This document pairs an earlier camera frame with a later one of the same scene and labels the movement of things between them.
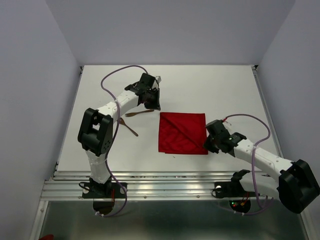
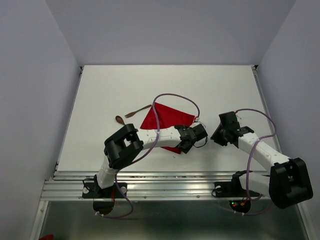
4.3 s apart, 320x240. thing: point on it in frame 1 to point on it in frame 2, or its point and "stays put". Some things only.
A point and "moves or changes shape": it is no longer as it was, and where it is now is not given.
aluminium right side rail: [265, 103] stays put
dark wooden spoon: [121, 121] stays put
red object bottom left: [49, 237] stays put
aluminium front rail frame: [144, 185] stays put
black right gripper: [207, 145] to [215, 136]
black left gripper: [156, 105] to [185, 150]
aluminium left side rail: [73, 97] stays put
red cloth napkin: [182, 133] moves or changes shape
